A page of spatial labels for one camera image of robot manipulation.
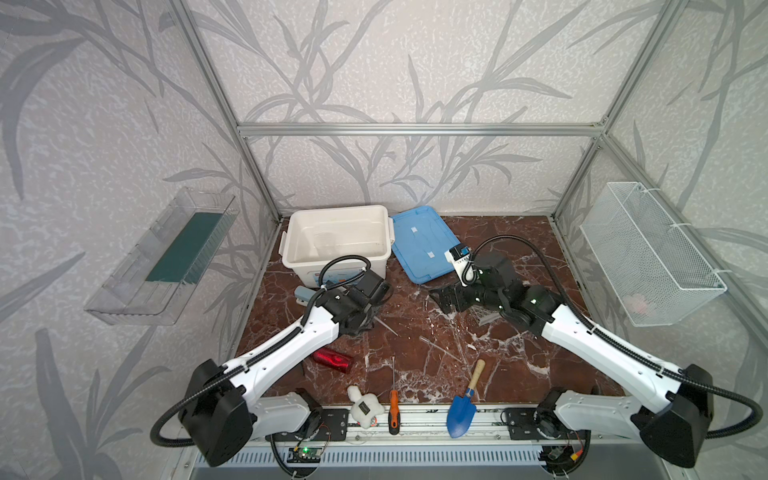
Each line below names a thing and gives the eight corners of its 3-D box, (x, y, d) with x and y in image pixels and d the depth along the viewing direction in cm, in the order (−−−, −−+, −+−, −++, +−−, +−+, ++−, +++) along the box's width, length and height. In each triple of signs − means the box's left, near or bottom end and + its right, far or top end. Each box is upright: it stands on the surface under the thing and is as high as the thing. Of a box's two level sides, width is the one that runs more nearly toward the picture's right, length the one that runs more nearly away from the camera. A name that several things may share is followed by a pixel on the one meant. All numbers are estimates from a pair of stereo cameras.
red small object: (315, 362, 86) (311, 356, 82) (322, 349, 88) (318, 344, 84) (347, 375, 83) (345, 370, 80) (353, 362, 86) (351, 357, 82)
